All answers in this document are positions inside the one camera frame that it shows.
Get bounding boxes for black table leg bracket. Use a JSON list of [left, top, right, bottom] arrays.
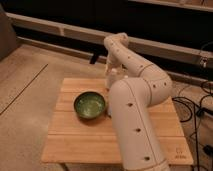
[[89, 54, 99, 64]]

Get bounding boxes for grey couch corner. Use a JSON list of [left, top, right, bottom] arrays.
[[0, 4, 20, 61]]

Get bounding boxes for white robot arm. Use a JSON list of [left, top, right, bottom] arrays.
[[104, 33, 172, 171]]

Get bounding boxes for green ceramic bowl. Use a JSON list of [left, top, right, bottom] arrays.
[[73, 92, 106, 119]]

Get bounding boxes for white ceramic cup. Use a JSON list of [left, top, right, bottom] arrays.
[[106, 68, 118, 89]]

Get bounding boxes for black floor cables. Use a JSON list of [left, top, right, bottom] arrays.
[[171, 79, 213, 171]]

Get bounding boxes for wooden table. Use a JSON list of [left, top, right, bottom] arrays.
[[41, 78, 193, 171]]

